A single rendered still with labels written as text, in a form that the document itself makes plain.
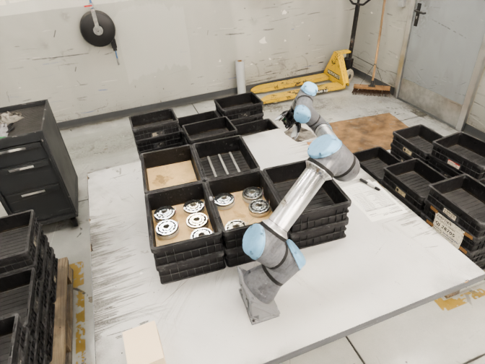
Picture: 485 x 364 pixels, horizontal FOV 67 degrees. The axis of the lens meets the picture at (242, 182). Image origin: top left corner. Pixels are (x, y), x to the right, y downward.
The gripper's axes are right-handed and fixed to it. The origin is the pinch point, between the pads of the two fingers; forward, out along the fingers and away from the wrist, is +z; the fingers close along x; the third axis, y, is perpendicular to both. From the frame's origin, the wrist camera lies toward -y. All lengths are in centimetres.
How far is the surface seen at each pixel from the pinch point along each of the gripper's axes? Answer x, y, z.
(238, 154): -13.3, 12.1, 31.9
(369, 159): 42, -108, 75
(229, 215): 16, 55, 10
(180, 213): -1, 70, 19
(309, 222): 44, 37, -10
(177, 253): 17, 88, 2
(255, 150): -14, -12, 50
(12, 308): -28, 152, 80
